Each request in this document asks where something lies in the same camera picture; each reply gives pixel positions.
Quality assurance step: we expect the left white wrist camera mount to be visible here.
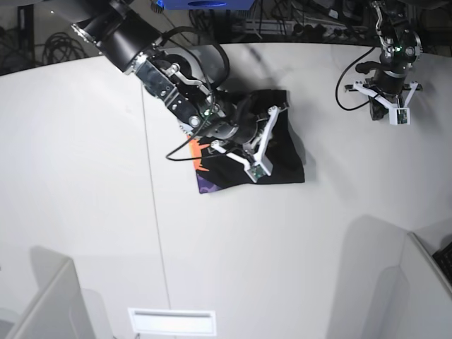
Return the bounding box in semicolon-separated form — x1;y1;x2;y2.
345;81;423;126

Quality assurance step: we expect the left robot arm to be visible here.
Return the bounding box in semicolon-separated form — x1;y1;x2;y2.
352;1;422;126

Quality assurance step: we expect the black keyboard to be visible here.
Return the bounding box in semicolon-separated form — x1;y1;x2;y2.
433;243;452;283

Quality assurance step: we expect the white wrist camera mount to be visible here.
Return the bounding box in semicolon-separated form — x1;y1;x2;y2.
345;81;423;126
210;105;288;184

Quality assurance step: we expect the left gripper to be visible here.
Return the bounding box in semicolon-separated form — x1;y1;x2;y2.
367;69;410;121

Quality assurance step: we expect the white partition right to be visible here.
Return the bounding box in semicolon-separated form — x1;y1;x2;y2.
362;232;451;338

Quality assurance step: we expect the blue box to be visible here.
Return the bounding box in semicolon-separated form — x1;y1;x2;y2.
157;0;254;10

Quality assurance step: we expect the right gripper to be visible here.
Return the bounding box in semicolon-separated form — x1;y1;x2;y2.
208;95;275;143

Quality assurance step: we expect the white partition left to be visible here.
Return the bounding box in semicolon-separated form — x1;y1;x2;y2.
1;247;114;338

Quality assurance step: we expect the black T-shirt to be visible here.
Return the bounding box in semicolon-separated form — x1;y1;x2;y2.
189;89;305;194

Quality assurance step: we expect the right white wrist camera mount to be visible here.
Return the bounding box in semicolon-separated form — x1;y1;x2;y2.
210;105;288;184

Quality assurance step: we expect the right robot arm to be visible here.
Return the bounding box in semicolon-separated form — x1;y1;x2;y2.
47;1;276;154

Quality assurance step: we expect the white partition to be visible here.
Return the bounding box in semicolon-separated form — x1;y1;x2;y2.
362;232;451;338
1;247;114;338

